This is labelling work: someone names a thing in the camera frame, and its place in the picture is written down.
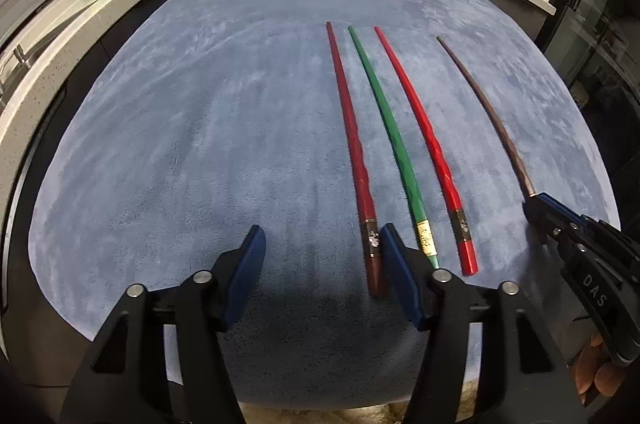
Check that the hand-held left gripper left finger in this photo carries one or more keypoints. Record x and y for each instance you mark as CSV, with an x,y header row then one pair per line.
x,y
245,274

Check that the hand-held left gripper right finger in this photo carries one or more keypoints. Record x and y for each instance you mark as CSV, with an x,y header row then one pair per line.
x,y
400,274

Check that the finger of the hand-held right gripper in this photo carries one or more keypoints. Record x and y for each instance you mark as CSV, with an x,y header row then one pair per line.
x,y
560,211
552,231

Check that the brown chopstick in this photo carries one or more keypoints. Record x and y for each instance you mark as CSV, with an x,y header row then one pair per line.
x,y
492,114

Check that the bright red chopstick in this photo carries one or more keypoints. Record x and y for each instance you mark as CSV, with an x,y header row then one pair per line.
x,y
425,144

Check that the green chopstick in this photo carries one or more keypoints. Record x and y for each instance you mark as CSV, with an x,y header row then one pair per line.
x,y
392,139

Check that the dark red chopstick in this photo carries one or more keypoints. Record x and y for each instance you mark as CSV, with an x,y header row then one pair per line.
x,y
352,134

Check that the person's right hand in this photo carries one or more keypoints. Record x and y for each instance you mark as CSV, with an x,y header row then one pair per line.
x,y
595,374

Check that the blue plush mat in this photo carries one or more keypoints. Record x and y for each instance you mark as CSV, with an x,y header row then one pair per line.
x,y
200,129

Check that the dark glass door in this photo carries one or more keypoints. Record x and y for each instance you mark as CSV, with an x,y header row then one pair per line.
x,y
600,29

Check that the stainless steel sink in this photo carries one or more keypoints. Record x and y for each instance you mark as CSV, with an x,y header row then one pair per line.
x,y
25,64

